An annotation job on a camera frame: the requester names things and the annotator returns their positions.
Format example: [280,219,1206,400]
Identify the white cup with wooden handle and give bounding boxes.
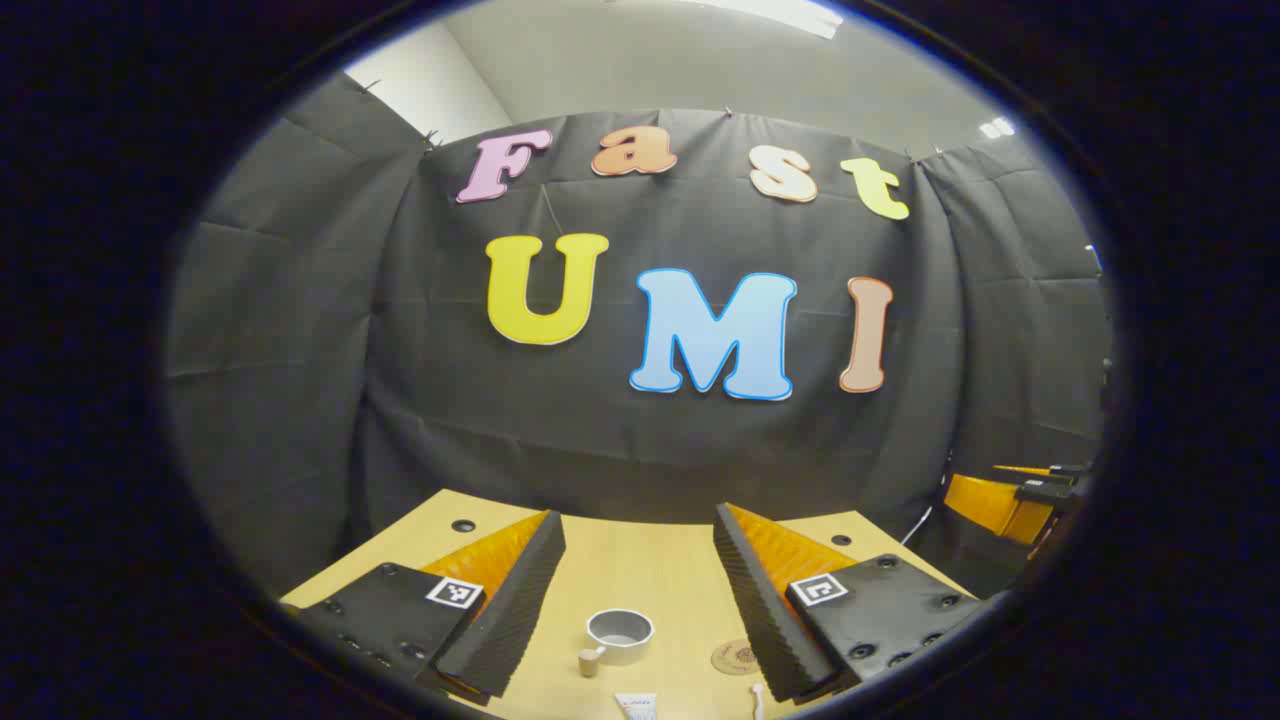
[578,608,655,678]

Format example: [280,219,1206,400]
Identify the ceiling light panel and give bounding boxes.
[700,0,847,40]

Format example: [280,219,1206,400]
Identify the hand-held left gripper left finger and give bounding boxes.
[283,510,567,706]

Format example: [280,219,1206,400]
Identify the black backdrop cloth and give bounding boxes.
[165,72,1111,601]

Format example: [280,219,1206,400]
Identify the wooden desktop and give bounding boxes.
[280,488,976,720]

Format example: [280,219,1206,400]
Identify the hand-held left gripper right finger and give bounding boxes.
[713,503,986,704]

